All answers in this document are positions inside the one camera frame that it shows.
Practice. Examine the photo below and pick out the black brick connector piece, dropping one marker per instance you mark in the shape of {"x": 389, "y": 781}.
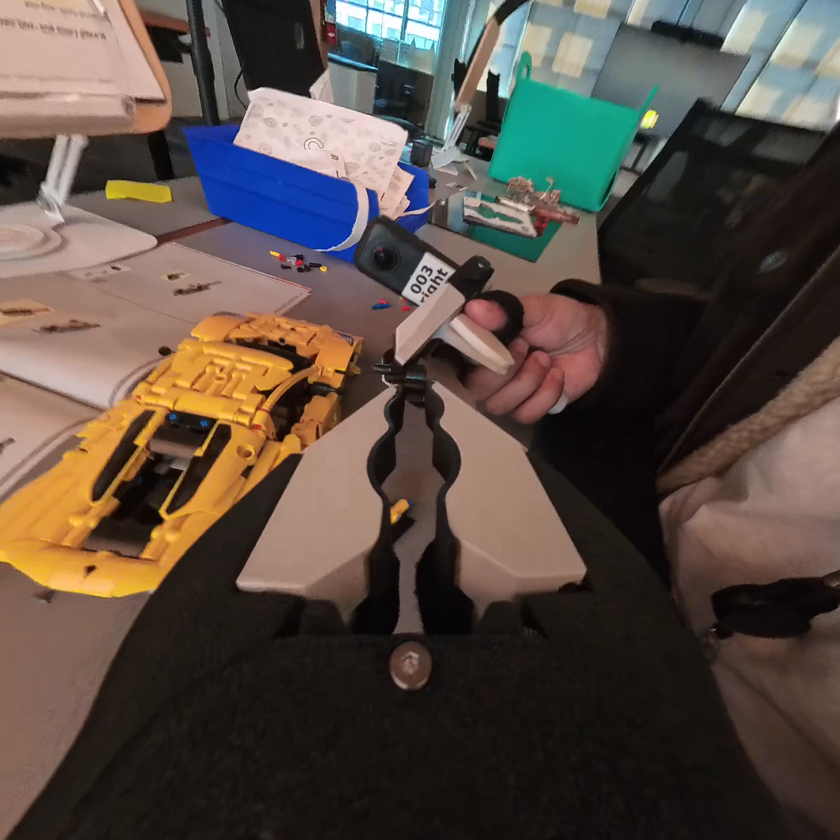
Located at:
{"x": 401, "y": 377}

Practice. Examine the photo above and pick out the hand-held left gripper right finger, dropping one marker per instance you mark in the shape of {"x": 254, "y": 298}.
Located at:
{"x": 512, "y": 525}

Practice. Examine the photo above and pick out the yellow tape piece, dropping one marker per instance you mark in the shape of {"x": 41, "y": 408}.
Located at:
{"x": 138, "y": 190}

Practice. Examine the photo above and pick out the black tripod pole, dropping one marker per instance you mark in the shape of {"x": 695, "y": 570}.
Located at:
{"x": 202, "y": 59}

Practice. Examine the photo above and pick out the yellow brick toy car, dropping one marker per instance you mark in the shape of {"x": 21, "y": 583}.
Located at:
{"x": 197, "y": 426}

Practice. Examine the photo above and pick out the dark green cutting mat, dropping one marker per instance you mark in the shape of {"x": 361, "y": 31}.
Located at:
{"x": 525, "y": 248}

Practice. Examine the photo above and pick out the white tape strip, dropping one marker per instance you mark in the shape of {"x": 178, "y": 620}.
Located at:
{"x": 359, "y": 216}

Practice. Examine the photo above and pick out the grey desk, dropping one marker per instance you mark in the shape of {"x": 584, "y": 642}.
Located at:
{"x": 538, "y": 262}

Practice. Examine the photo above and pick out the printed instruction sheet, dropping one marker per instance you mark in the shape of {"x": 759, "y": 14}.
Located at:
{"x": 59, "y": 52}

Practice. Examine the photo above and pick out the printed paper sheets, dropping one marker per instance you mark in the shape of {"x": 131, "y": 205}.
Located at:
{"x": 403, "y": 187}

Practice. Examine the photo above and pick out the blue storage bin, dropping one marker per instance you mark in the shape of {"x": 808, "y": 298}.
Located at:
{"x": 275, "y": 190}

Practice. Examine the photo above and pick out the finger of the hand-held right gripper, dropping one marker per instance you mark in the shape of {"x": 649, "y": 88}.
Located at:
{"x": 426, "y": 328}

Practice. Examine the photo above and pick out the patterned white paper bag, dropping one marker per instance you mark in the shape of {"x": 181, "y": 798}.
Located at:
{"x": 308, "y": 131}

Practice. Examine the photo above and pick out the black mesh chair back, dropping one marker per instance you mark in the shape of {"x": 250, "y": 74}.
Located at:
{"x": 689, "y": 184}

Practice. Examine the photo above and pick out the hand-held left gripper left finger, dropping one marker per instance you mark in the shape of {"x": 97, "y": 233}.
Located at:
{"x": 315, "y": 525}

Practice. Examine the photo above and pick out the small black cube device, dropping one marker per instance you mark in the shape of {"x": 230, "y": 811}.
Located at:
{"x": 421, "y": 154}

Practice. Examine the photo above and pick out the person's right forearm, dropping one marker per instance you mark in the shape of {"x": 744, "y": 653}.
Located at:
{"x": 643, "y": 341}

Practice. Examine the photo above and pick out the wooden board document stand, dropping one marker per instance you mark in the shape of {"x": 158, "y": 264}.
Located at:
{"x": 65, "y": 229}
{"x": 459, "y": 151}

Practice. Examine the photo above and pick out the person's right hand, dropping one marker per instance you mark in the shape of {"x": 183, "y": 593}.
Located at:
{"x": 564, "y": 348}

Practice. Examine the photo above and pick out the scattered small brick pins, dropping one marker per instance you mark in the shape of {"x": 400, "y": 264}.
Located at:
{"x": 295, "y": 262}

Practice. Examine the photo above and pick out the person's torso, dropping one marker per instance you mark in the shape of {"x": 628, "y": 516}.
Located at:
{"x": 754, "y": 492}

